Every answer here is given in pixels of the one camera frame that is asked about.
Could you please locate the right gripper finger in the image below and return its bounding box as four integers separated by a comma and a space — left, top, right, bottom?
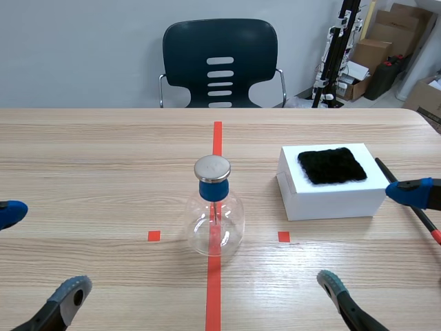
316, 269, 392, 331
384, 177, 441, 210

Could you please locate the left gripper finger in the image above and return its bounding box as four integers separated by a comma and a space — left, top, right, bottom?
11, 275, 93, 331
0, 200, 29, 231

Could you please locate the white box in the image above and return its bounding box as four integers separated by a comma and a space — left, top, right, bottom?
276, 143, 389, 222

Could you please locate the black fur patch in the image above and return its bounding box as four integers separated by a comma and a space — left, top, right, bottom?
297, 147, 368, 187

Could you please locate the open cardboard box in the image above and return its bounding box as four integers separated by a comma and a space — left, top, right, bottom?
336, 61, 372, 102

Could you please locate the brown cardboard box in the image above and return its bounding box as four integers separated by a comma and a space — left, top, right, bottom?
365, 3, 438, 58
350, 38, 393, 76

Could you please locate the clear glass flask blue stopper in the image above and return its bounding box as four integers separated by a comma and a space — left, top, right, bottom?
185, 155, 245, 257

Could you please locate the black metal stand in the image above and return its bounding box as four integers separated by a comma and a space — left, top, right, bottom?
311, 0, 363, 109

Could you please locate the dark blue chair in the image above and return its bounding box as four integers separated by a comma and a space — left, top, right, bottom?
158, 18, 287, 109

